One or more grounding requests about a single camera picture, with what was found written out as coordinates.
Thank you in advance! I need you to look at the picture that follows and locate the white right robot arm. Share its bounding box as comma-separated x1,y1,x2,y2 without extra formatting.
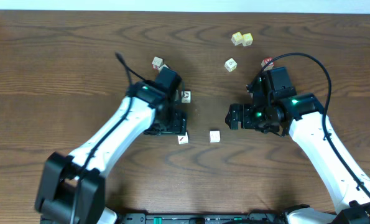
225,72,370,223

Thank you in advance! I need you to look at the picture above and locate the white block red number three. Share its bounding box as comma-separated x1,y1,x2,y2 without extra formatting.
152,57,164,70

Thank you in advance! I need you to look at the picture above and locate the red letter block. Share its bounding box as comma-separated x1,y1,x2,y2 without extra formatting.
261,57,274,71

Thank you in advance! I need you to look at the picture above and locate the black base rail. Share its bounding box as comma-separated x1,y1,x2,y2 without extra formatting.
40,211,370,224

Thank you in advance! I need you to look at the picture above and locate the yellow block left of pair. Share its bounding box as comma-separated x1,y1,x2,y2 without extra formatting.
231,32,243,45

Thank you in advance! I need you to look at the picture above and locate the yellow block right of pair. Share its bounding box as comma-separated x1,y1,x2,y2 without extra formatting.
242,33,254,47

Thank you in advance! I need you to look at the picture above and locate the cream block with faint drawing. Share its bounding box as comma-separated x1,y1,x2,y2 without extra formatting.
224,58,238,72

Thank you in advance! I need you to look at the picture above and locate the white block with faint print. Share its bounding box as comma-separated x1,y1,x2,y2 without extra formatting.
210,131,221,143

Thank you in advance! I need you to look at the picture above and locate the cream block with umbrella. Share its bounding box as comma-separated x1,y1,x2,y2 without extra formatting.
158,64,169,72

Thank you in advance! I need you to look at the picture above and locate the yellow block of pair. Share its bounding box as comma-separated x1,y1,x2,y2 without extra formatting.
242,33,254,47
231,32,243,45

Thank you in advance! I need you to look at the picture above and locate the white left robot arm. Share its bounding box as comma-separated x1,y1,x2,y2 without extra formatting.
35,80,187,223

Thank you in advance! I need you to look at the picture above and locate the white block with soccer ball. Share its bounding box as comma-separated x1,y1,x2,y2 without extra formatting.
181,91,192,103

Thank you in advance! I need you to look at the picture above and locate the white block with hammer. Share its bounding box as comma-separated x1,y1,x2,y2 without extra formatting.
178,132,189,145

